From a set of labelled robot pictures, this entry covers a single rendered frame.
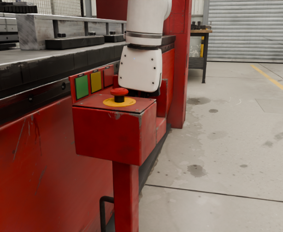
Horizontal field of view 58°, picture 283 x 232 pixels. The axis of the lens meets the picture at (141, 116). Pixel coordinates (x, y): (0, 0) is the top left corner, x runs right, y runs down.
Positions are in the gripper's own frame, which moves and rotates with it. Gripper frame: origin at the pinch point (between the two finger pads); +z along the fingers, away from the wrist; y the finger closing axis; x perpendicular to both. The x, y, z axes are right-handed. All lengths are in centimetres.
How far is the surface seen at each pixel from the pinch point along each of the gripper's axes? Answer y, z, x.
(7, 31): -59, -13, 16
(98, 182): -15.2, 32.8, 8.0
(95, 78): -9.4, -7.2, -5.6
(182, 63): -23, 13, 173
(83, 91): -9.3, -5.2, -11.1
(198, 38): -91, 17, 724
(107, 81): -9.3, -5.3, 0.3
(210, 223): 25, 72, 52
